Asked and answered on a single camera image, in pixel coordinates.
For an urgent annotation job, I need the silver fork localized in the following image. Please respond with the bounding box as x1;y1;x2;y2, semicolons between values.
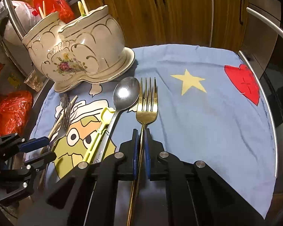
37;93;79;189

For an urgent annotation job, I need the yellow green plastic spoon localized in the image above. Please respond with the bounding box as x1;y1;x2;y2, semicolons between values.
83;107;115;164

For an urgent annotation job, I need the large steel spoon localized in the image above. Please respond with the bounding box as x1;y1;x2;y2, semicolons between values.
93;76;140;164

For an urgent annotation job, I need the gold fork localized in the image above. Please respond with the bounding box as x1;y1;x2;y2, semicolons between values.
126;78;158;225

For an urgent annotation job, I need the wooden chopstick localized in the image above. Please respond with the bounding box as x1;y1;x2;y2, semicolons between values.
76;0;90;15

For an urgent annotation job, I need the red bag lower left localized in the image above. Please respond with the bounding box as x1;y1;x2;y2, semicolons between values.
0;90;33;137

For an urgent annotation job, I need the blue cartoon cloth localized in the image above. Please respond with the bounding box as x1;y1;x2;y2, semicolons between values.
31;44;276;225

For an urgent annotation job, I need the cream ceramic utensil holder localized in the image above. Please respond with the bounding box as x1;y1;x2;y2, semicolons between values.
22;5;135;93

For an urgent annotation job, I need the chopstick in holder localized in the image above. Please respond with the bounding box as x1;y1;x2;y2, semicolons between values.
39;1;46;19

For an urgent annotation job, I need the red plastic bag hanging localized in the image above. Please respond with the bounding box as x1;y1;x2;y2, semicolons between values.
32;0;75;23

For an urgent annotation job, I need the wooden lower cabinet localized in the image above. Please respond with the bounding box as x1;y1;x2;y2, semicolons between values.
68;0;250;50

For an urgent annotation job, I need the chrome cart rail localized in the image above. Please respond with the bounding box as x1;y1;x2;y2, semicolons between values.
241;5;283;180

